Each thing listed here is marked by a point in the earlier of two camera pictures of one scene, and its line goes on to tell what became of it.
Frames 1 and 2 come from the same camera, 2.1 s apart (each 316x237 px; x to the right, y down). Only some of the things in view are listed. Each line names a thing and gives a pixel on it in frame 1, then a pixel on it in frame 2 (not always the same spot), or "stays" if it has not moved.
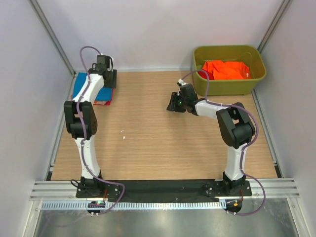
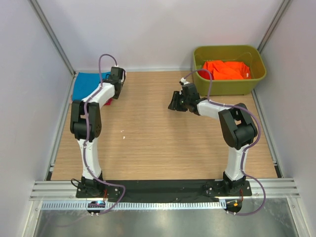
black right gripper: (174, 103) stays
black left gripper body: (111, 79) to (118, 89)
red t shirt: (203, 74) stays
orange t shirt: (228, 70) stays
